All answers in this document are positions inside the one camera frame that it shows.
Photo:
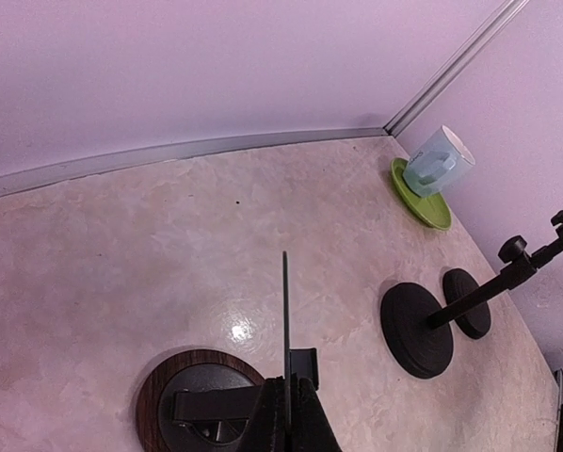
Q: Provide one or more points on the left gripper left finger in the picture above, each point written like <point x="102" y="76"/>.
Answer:
<point x="265" y="430"/>

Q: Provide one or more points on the folding phone stand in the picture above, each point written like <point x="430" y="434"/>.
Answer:
<point x="201" y="399"/>

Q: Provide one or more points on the black clamp phone stand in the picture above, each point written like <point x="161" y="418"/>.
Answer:
<point x="417" y="328"/>

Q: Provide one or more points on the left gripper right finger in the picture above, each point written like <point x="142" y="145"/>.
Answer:
<point x="310" y="428"/>

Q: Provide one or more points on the white blue mug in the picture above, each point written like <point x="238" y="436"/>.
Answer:
<point x="439" y="162"/>

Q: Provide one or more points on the right aluminium frame post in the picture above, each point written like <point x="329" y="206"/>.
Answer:
<point x="454" y="66"/>

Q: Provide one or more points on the green saucer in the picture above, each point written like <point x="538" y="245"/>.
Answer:
<point x="433" y="211"/>

